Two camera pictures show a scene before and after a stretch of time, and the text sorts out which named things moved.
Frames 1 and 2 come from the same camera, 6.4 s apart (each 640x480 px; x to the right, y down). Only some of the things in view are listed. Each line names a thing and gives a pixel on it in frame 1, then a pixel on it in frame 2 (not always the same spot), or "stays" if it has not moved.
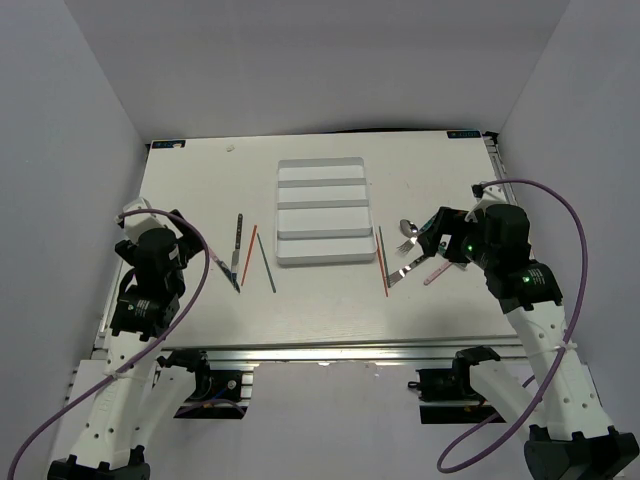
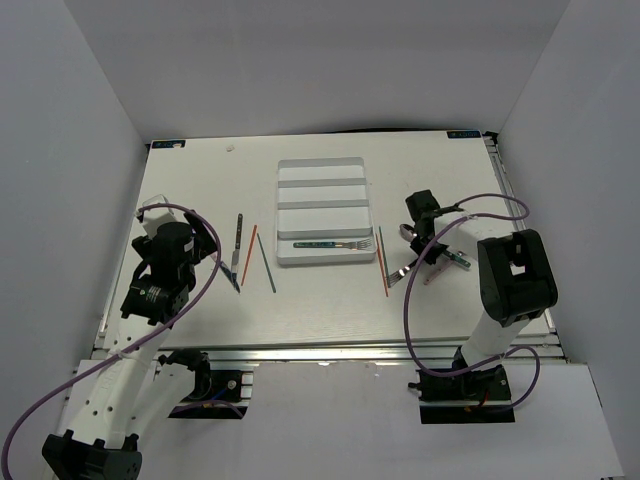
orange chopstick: x=382 y=266 stays
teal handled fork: x=404 y=248 → x=354 y=245
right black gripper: x=448 y=222 → x=432 y=256
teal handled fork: x=397 y=276 stays
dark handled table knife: x=234 y=260 stays
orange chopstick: x=249 y=253 stays
